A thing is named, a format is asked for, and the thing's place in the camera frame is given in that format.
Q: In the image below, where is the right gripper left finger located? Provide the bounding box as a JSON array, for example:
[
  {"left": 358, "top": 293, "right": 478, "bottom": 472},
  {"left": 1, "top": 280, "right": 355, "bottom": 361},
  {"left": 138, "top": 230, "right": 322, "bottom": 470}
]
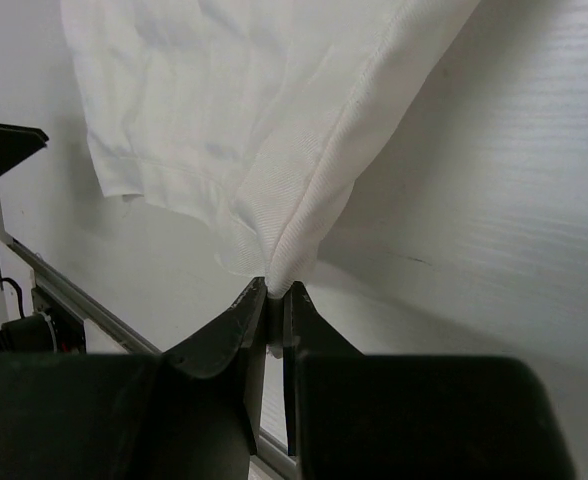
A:
[{"left": 0, "top": 278, "right": 266, "bottom": 479}]

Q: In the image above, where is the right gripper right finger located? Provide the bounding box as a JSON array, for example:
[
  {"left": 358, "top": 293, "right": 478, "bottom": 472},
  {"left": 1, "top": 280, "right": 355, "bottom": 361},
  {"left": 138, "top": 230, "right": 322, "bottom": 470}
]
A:
[{"left": 283, "top": 282, "right": 576, "bottom": 479}]

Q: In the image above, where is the white pleated skirt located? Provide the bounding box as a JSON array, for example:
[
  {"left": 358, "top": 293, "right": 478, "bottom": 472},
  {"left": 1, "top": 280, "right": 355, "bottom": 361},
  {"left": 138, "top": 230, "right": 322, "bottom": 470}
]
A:
[{"left": 61, "top": 1, "right": 476, "bottom": 298}]

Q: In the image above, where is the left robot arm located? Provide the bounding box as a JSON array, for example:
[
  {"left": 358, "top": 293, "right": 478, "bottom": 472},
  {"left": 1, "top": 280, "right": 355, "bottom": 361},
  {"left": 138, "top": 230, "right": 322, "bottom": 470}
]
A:
[{"left": 0, "top": 124, "right": 58, "bottom": 352}]

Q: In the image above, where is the aluminium front table rail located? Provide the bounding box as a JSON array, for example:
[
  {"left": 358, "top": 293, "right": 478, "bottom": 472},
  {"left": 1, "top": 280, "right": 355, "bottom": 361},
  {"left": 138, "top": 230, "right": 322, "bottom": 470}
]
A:
[{"left": 10, "top": 239, "right": 297, "bottom": 479}]

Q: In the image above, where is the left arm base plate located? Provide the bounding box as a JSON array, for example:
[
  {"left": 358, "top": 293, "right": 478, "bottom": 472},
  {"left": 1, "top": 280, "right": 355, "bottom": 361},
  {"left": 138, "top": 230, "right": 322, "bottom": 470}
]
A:
[{"left": 31, "top": 287, "right": 87, "bottom": 354}]

